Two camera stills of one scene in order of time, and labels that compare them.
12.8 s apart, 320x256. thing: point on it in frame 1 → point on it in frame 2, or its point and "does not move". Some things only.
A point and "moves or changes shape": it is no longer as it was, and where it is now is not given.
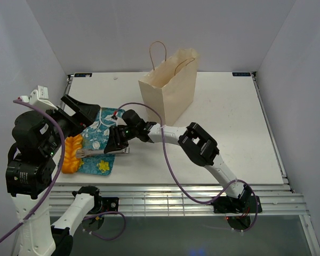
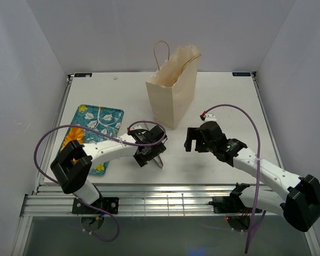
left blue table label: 82,74 does not move
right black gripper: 115,142 → 192,134
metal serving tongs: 82,153 moves or changes shape
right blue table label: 241,73 does not move
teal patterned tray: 94,137 does not move
